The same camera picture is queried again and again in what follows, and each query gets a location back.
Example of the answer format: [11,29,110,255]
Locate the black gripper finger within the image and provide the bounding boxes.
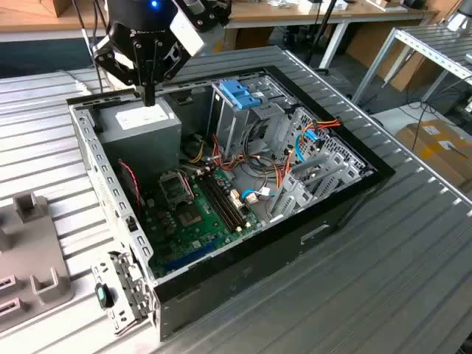
[91,43,148,107]
[146,46,187,107]

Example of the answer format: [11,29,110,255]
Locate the blue data wire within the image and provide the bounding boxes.
[241,125,327,200]

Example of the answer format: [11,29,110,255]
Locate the orange red disk power wire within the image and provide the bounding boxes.
[280,117,344,174]

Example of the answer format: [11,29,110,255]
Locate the metal disk bay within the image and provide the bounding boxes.
[267,106,373,224]

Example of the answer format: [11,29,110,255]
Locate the blue plastic bay latch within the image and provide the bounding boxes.
[219,80,265,111]

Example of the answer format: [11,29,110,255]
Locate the brown box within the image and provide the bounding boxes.
[36,0,77,18]

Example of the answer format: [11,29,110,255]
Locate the flat cardboard sheet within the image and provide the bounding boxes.
[223,27,274,51]
[346,21,436,93]

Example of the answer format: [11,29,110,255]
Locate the grey power supply box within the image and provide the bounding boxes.
[96,96,184,185]

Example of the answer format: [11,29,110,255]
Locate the metal drive cage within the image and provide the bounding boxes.
[206,72,296,159]

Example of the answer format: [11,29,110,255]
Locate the metal socket cover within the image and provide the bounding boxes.
[157,170,195,204]

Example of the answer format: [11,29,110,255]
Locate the wooden desk with white legs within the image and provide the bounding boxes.
[223,0,442,71]

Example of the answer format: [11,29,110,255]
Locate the black tripod leg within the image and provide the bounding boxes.
[305,0,339,73]

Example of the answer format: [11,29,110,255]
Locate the black RAM slot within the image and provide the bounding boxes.
[209,172,248,227]
[200,175,240,232]
[204,173,243,229]
[195,176,235,235]

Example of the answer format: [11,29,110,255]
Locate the green motherboard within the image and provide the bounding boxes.
[142,165,265,280]

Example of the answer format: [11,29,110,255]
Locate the blue expansion slot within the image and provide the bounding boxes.
[164,237,222,273]

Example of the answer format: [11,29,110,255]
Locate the grey parts rack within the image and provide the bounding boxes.
[0,190,77,333]

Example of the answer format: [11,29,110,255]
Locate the black open PC case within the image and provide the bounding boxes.
[66,65,398,342]

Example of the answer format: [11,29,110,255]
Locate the metal expansion card latch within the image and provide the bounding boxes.
[91,250,159,336]

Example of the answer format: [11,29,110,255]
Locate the black tab with blue stripe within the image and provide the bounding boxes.
[94,282,114,309]

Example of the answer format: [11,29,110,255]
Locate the cardboard box with label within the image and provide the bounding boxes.
[396,119,472,192]

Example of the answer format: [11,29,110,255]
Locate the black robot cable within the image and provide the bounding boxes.
[71,0,110,94]

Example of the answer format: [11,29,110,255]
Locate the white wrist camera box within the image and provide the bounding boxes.
[169,10,206,57]

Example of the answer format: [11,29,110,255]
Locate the pale cable plug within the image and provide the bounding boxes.
[68,70,91,95]

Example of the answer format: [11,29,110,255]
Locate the yellow orange wire bundle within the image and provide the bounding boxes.
[184,138,207,164]

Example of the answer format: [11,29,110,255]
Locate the multicolour power wire bundle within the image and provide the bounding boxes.
[212,132,292,192]

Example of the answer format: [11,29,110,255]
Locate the white plug with thin wires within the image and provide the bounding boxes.
[243,187,277,204]

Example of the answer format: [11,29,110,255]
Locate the metal frame table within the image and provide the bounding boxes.
[352,25,472,108]

